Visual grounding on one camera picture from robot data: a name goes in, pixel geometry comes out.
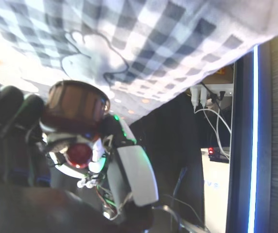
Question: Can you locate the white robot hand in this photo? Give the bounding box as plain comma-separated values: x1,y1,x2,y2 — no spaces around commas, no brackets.
0,79,159,233

